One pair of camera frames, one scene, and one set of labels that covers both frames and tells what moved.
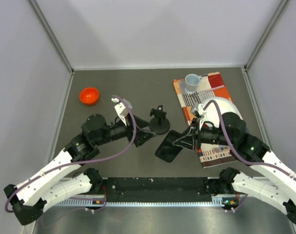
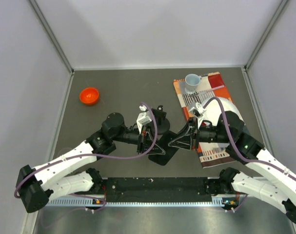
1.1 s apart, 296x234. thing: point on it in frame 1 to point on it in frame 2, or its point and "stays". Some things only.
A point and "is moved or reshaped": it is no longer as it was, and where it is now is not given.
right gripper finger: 190,135 to 182,133
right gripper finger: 186,142 stays
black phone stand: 159,124 stays
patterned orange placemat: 212,85 stays
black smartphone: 167,150 is moved or reshaped
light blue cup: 191,82 stays
